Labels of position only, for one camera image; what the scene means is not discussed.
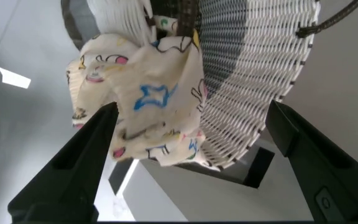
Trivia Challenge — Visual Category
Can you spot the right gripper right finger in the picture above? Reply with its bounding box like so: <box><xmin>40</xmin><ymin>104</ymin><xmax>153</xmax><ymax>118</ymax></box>
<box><xmin>265</xmin><ymin>99</ymin><xmax>358</xmax><ymax>223</ymax></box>

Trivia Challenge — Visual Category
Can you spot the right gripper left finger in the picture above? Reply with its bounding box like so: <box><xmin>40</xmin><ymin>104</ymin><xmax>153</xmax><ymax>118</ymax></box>
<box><xmin>7</xmin><ymin>101</ymin><xmax>120</xmax><ymax>223</ymax></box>

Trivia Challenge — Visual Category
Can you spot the cream printed garment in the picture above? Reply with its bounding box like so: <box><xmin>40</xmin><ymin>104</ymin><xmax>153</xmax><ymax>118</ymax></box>
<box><xmin>65</xmin><ymin>15</ymin><xmax>209</xmax><ymax>170</ymax></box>

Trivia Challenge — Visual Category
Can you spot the white laundry basket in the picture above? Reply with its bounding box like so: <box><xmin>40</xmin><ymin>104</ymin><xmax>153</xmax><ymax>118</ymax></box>
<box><xmin>60</xmin><ymin>0</ymin><xmax>358</xmax><ymax>171</ymax></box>

